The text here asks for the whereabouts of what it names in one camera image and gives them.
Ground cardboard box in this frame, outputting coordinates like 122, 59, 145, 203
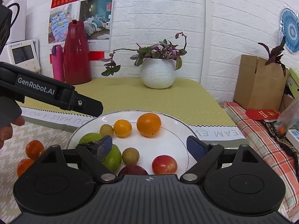
234, 54, 289, 111

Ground black patterned strap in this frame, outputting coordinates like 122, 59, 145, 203
260, 119, 299, 159

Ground small green apple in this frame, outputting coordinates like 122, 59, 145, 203
78, 133, 103, 145

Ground white wall water purifier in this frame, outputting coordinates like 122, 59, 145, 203
5, 0, 27, 43

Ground large green apple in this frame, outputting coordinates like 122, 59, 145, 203
103, 144, 122, 172

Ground white machine with screen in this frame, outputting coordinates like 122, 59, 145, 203
6, 38, 41, 74

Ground orange tangerine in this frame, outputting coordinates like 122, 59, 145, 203
17, 159, 35, 178
25, 140, 44, 160

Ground wall poster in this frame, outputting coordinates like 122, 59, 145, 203
48, 0, 114, 61

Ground green chevron tablecloth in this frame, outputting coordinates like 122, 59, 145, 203
0, 77, 251, 215

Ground dark purple plant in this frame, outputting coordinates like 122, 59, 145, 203
258, 36, 287, 76

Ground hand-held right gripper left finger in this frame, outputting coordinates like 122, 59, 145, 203
35, 135, 118, 183

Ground red envelope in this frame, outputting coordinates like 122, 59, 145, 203
246, 109, 280, 121

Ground dark red plum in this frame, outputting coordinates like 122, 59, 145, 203
117, 165, 149, 177

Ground clear plastic bag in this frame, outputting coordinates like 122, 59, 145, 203
274, 97, 299, 136

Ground plaid cloth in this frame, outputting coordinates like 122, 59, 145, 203
223, 101, 299, 222

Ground blue round wall decoration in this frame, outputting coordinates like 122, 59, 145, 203
279, 7, 299, 54

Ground red thermos jug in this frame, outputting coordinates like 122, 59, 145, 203
64, 20, 92, 85

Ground brown longan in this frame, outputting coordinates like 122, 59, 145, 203
122, 147, 140, 165
100, 124, 114, 137

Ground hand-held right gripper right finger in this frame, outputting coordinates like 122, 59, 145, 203
180, 135, 264, 183

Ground red apple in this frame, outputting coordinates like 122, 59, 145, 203
152, 155, 178, 175

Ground small yellow orange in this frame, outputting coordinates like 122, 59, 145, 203
113, 119, 132, 137

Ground white ribbed plant pot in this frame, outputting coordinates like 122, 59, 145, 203
140, 58, 176, 89

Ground green box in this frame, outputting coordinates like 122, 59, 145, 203
284, 68, 299, 98

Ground pink bottle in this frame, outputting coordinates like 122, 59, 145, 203
51, 44, 66, 83

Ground large orange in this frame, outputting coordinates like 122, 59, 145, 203
137, 113, 162, 137

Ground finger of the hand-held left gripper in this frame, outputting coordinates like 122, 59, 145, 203
70, 92, 104, 117

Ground white wall pipe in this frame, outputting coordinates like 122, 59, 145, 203
198, 0, 213, 84

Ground person's left hand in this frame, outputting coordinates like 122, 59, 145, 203
0, 115, 26, 150

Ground white plate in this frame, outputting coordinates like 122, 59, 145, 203
66, 110, 197, 176

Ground purple green trailing plant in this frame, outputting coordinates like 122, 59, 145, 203
101, 31, 188, 77

